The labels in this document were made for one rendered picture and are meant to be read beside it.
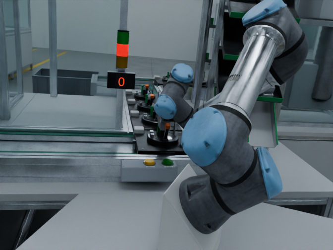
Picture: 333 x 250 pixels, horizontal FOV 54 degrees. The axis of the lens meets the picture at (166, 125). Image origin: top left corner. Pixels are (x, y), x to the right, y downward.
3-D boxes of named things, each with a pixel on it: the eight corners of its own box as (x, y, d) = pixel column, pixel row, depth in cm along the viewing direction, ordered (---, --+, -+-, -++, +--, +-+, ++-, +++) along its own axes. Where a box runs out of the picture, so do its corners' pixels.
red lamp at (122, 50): (128, 56, 138) (129, 44, 137) (116, 55, 137) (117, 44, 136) (127, 55, 143) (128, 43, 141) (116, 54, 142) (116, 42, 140)
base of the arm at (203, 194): (203, 245, 78) (237, 230, 74) (170, 190, 80) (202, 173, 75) (220, 218, 92) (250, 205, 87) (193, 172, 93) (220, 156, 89)
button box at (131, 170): (176, 181, 123) (178, 167, 121) (121, 182, 119) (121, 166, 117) (173, 173, 130) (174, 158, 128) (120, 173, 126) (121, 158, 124)
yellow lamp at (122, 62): (127, 68, 140) (128, 57, 138) (116, 67, 139) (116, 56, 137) (127, 66, 144) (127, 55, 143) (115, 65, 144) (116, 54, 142)
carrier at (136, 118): (182, 134, 159) (184, 109, 155) (133, 132, 155) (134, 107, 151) (172, 118, 182) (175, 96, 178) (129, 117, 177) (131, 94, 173)
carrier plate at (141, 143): (194, 156, 135) (195, 151, 135) (138, 155, 131) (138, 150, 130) (182, 135, 158) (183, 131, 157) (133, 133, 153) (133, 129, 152)
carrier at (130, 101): (172, 118, 182) (174, 96, 178) (129, 116, 177) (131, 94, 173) (165, 106, 204) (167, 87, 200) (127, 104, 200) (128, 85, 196)
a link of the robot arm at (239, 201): (245, 222, 79) (296, 201, 73) (211, 193, 73) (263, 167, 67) (239, 185, 89) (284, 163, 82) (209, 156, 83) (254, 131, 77)
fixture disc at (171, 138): (181, 146, 139) (182, 142, 138) (148, 146, 136) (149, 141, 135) (175, 134, 152) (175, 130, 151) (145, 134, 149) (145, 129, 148)
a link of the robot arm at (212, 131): (248, 189, 68) (309, 24, 93) (203, 147, 62) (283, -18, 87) (207, 187, 78) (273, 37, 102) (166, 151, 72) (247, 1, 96)
